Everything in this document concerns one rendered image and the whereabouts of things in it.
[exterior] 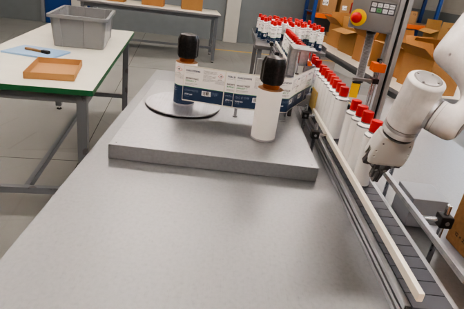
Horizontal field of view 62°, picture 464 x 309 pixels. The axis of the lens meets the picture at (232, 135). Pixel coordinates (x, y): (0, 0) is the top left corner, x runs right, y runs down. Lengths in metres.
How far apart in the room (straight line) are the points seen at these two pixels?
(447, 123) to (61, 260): 0.86
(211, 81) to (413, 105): 0.84
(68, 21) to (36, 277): 2.28
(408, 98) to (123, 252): 0.71
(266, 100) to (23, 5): 8.35
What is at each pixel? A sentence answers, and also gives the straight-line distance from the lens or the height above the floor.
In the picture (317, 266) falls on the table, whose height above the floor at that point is 0.83.
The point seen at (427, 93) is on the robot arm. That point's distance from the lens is 0.93.
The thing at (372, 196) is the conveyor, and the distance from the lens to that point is 1.19.
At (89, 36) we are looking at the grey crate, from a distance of 2.95.
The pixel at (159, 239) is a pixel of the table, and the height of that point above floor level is 0.83.
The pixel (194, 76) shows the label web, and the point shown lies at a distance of 1.56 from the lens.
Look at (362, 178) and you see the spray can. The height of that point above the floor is 0.91.
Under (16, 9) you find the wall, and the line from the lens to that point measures 9.46.
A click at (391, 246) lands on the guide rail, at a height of 0.91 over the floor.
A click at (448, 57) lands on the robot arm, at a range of 1.03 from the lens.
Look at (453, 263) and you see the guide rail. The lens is 0.88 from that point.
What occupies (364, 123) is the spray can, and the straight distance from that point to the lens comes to 1.24.
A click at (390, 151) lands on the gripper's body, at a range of 1.05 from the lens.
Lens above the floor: 1.41
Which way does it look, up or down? 22 degrees down
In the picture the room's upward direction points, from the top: 8 degrees clockwise
